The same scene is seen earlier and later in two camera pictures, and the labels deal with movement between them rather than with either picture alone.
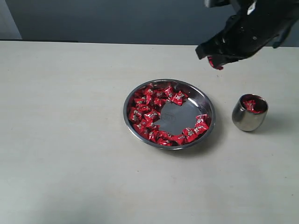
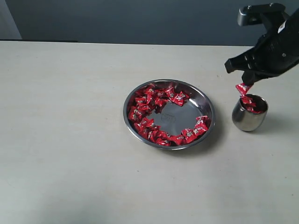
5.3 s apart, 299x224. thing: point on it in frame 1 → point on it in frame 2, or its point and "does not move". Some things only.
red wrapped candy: [202, 121] does not move
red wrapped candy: [180, 139] does not move
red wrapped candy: [164, 141] does not move
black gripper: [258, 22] → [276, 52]
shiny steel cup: [249, 111] does not move
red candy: [214, 66] → [248, 101]
